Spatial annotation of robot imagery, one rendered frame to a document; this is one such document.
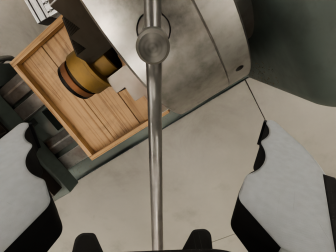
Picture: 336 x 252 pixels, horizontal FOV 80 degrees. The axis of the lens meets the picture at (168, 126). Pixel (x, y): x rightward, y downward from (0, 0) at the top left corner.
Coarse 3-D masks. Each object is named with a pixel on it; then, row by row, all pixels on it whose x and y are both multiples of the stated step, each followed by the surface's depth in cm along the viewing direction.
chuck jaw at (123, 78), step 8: (120, 72) 35; (128, 72) 35; (112, 80) 36; (120, 80) 35; (128, 80) 35; (136, 80) 35; (120, 88) 36; (128, 88) 36; (136, 88) 36; (144, 88) 35; (136, 96) 36
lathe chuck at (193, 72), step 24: (96, 0) 19; (120, 0) 19; (168, 0) 19; (96, 24) 20; (120, 24) 20; (192, 24) 20; (120, 48) 21; (192, 48) 22; (144, 72) 22; (168, 72) 23; (192, 72) 24; (216, 72) 25; (168, 96) 26; (192, 96) 28
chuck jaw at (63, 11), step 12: (48, 0) 23; (60, 0) 23; (72, 0) 23; (60, 12) 24; (72, 12) 24; (84, 12) 25; (72, 24) 27; (84, 24) 27; (72, 36) 27; (84, 36) 28; (96, 36) 29; (84, 48) 30; (96, 48) 31; (108, 48) 32; (84, 60) 32
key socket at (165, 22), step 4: (164, 16) 20; (140, 20) 20; (164, 20) 20; (140, 24) 20; (164, 24) 20; (168, 24) 20; (140, 28) 20; (168, 28) 20; (168, 32) 20; (168, 36) 21
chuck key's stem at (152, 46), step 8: (144, 32) 12; (152, 32) 12; (160, 32) 12; (136, 40) 13; (144, 40) 13; (152, 40) 13; (160, 40) 13; (168, 40) 13; (136, 48) 13; (144, 48) 13; (152, 48) 13; (160, 48) 13; (168, 48) 13; (144, 56) 13; (152, 56) 13; (160, 56) 13
